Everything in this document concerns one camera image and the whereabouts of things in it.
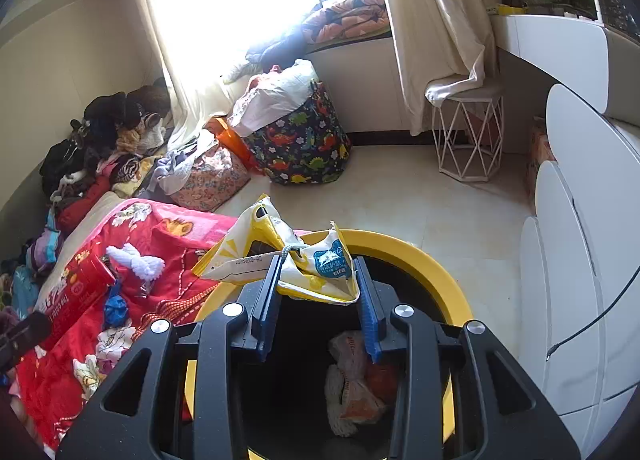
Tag white clothes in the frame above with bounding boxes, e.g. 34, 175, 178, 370
227, 59, 321, 137

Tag pile of dark clothes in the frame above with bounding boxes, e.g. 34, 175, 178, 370
40, 78, 173, 201

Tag white vanity desk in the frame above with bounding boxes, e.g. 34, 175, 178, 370
492, 13, 640, 116

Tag dark jacket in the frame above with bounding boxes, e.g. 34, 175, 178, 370
245, 28, 321, 72

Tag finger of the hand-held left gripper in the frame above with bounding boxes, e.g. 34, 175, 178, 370
0, 311, 53, 373

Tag purple striped cloth bundle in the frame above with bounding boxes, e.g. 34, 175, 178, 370
25, 227, 63, 273

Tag white chest of drawers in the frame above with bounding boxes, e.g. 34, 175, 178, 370
517, 83, 640, 416

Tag beige bed sheet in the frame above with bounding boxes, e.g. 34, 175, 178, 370
37, 190, 126, 291

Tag blue foil wrapper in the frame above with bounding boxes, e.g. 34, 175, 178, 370
102, 295, 128, 328

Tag blue cloth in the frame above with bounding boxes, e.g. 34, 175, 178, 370
10, 265, 41, 316

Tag black cable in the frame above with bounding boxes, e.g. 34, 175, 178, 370
546, 200, 640, 361

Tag pink floral bag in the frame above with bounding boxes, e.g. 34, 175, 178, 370
170, 143, 251, 213

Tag orange bag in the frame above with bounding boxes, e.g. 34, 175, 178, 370
205, 116, 261, 173

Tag dinosaur print laundry basket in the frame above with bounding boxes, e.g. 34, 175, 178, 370
242, 83, 352, 186

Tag black bin with yellow rim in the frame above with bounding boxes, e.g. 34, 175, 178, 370
185, 227, 476, 460

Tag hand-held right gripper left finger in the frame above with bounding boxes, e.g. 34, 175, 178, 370
55, 255, 283, 460

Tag grey headboard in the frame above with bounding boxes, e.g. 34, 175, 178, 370
0, 150, 56, 261

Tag white wire stool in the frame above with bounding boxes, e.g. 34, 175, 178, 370
425, 79, 506, 183

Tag dark organizer box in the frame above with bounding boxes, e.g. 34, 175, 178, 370
594, 0, 640, 36

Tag red floral blanket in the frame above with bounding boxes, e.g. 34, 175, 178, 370
15, 197, 311, 451

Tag red cloth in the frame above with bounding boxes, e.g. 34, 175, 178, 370
55, 175, 113, 233

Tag red snack tube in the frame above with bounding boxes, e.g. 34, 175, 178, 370
37, 250, 116, 343

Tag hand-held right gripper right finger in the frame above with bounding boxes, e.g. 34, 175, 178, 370
352, 260, 581, 460

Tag orange white snack packet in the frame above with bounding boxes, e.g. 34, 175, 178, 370
327, 331, 401, 421

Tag orange patterned quilt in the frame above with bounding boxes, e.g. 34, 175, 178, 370
301, 0, 392, 44

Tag lilac white cloth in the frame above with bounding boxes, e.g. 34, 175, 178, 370
145, 130, 216, 196

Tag yellow snack packet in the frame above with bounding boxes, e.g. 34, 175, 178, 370
192, 194, 361, 306

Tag cream curtain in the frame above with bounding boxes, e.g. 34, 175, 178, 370
125, 0, 281, 151
372, 0, 498, 136

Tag orange cardboard box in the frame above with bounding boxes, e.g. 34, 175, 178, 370
525, 115, 556, 201

